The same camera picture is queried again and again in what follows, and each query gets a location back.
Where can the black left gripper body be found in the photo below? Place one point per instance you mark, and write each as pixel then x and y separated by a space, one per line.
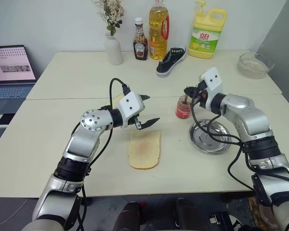
pixel 137 123

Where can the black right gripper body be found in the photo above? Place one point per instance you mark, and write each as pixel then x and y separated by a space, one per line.
pixel 202 92

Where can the brown spoon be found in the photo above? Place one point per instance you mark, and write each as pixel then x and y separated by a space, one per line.
pixel 186 99

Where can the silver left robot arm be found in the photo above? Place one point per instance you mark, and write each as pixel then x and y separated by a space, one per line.
pixel 89 142

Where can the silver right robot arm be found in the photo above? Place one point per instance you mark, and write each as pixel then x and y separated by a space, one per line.
pixel 253 118

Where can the glass jam jar red label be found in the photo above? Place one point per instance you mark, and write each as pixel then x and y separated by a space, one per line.
pixel 182 110

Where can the toasted bread slice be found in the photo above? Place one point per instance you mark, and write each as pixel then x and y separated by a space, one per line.
pixel 144 150

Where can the black white canvas sneaker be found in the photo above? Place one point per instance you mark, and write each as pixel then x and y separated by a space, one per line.
pixel 169 62

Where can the round steel plate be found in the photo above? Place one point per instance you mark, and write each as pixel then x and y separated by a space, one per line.
pixel 209 142

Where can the ketchup bottle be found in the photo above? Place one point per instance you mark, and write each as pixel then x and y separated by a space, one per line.
pixel 140 45

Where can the yellow dish soap jug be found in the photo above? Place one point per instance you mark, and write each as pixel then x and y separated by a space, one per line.
pixel 204 36

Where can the white ceramic vase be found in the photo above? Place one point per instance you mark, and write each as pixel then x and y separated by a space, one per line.
pixel 113 50

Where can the clear glass bowl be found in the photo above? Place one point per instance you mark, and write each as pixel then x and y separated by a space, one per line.
pixel 254 66

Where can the dried flower bunch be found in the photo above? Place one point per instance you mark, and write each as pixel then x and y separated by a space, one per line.
pixel 110 14

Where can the dark rounded shape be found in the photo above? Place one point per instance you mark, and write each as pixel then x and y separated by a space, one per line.
pixel 128 216

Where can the black flat pad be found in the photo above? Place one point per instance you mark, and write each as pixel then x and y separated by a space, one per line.
pixel 6 119

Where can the open grey laptop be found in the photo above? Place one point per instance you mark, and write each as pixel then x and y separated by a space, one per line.
pixel 9 69

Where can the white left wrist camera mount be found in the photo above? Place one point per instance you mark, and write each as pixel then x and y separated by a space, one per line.
pixel 131 103

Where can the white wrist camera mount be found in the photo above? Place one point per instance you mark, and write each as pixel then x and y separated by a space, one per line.
pixel 131 103
pixel 213 78

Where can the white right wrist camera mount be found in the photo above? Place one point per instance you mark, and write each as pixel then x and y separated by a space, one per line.
pixel 213 78

